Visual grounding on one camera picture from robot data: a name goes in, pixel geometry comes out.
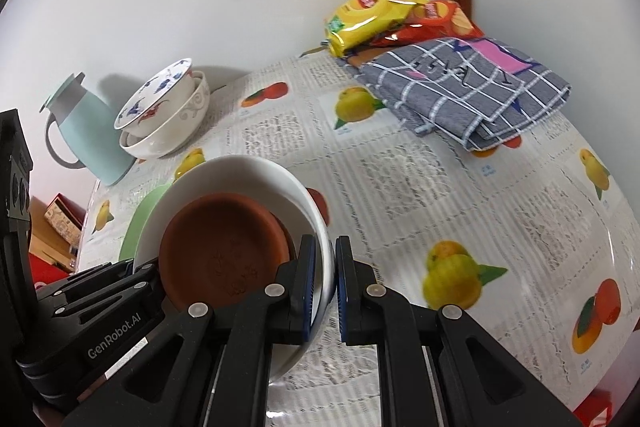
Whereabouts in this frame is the blue and red floral bowl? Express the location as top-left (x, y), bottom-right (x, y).
top-left (113, 58), bottom-right (195, 138)

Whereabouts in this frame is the green plate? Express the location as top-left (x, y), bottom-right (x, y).
top-left (118, 184), bottom-right (173, 265)

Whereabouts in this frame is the white bowl with swirl pattern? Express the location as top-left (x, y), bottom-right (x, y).
top-left (119, 71), bottom-right (211, 160)

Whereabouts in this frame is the light blue thermos jug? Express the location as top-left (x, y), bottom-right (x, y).
top-left (40, 73), bottom-right (137, 186)

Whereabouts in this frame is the yellow chip bag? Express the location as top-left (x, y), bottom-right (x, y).
top-left (324, 0), bottom-right (431, 58)

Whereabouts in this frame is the grey checked cloth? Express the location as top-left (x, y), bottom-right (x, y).
top-left (335, 36), bottom-right (572, 152)

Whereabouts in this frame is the orange chip bag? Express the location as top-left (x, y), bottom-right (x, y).
top-left (370, 0), bottom-right (486, 50)

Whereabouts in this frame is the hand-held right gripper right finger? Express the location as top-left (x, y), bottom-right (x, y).
top-left (334, 235), bottom-right (583, 427)

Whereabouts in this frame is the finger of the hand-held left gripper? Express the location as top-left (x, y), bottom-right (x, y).
top-left (62, 261), bottom-right (135, 290)
top-left (97, 257), bottom-right (163, 305)

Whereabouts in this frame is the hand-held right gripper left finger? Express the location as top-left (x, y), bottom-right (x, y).
top-left (62, 234), bottom-right (318, 427)

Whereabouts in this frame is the plain white bowl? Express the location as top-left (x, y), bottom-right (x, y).
top-left (134, 155), bottom-right (333, 383)

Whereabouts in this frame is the brown patterned box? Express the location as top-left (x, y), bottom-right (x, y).
top-left (44, 202), bottom-right (82, 248)

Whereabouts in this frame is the fruit print tablecloth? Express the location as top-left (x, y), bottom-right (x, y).
top-left (77, 49), bottom-right (636, 427)

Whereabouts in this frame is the red box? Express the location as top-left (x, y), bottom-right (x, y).
top-left (29, 251), bottom-right (73, 285)

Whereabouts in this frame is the brown plate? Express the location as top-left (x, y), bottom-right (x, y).
top-left (158, 193), bottom-right (301, 308)

